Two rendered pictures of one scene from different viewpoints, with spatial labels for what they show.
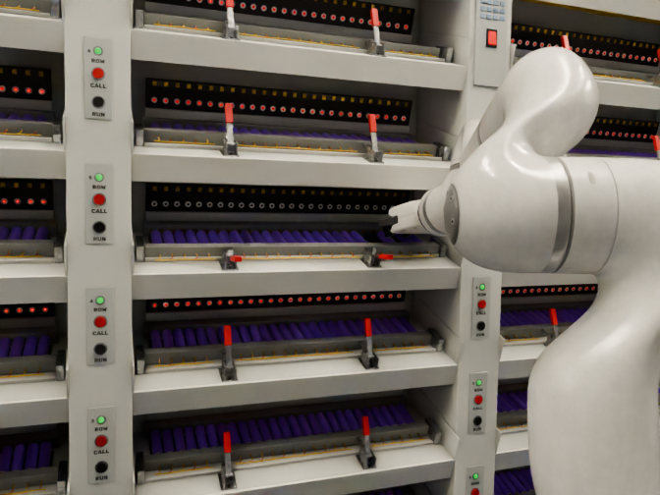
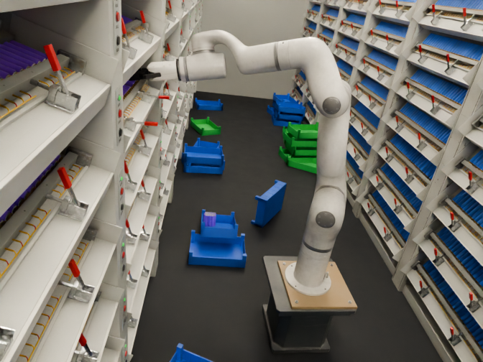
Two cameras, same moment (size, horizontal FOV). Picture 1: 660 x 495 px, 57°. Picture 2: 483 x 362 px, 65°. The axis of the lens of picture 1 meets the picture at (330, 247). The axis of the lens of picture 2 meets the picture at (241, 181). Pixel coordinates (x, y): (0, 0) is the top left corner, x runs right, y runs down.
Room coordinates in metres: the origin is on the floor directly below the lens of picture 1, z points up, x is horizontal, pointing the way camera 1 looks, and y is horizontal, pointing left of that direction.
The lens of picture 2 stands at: (0.49, 1.03, 1.32)
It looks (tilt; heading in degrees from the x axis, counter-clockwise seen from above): 27 degrees down; 284
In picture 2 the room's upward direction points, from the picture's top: 8 degrees clockwise
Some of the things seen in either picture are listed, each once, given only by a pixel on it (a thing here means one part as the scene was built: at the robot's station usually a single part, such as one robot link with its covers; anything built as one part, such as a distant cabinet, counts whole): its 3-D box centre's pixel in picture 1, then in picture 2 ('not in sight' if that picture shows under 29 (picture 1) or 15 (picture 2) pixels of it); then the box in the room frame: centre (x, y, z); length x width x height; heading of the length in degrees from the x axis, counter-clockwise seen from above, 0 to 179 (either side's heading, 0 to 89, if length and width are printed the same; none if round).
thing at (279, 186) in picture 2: not in sight; (269, 202); (0.79, -1.07, 0.10); 0.30 x 0.08 x 0.20; 77
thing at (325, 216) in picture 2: not in sight; (323, 221); (0.45, -0.19, 0.60); 0.19 x 0.12 x 0.24; 90
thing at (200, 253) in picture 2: not in sight; (217, 248); (0.95, -0.56, 0.04); 0.30 x 0.20 x 0.08; 20
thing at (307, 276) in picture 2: not in sight; (312, 261); (0.45, -0.22, 0.39); 0.19 x 0.19 x 0.18
